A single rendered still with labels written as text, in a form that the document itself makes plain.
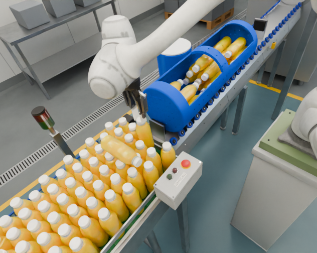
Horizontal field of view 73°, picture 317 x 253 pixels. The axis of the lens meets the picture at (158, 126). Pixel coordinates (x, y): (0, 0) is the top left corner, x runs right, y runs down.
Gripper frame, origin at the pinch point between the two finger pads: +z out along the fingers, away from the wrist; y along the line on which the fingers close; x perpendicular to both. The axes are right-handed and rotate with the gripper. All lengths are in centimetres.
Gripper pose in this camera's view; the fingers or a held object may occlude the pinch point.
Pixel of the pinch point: (139, 115)
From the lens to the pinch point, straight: 96.1
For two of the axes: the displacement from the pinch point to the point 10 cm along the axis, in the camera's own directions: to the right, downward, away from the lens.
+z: 1.2, 6.8, 7.2
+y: -7.7, -3.9, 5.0
